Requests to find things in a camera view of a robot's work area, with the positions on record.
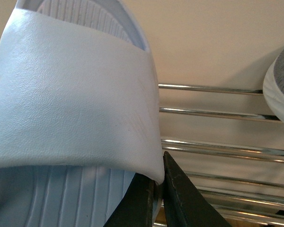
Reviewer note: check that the right gripper camera black left finger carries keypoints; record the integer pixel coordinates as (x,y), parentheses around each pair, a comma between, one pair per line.
(135,209)

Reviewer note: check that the right gripper camera black right finger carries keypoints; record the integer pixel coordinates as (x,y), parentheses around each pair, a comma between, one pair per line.
(184,205)

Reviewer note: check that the light blue slipper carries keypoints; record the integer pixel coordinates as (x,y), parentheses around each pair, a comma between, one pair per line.
(79,113)

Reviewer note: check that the grey sneaker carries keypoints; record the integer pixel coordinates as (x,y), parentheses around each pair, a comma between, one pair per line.
(273,86)

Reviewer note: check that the black metal shoe rack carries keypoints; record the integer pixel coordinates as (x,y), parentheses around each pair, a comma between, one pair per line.
(230,145)

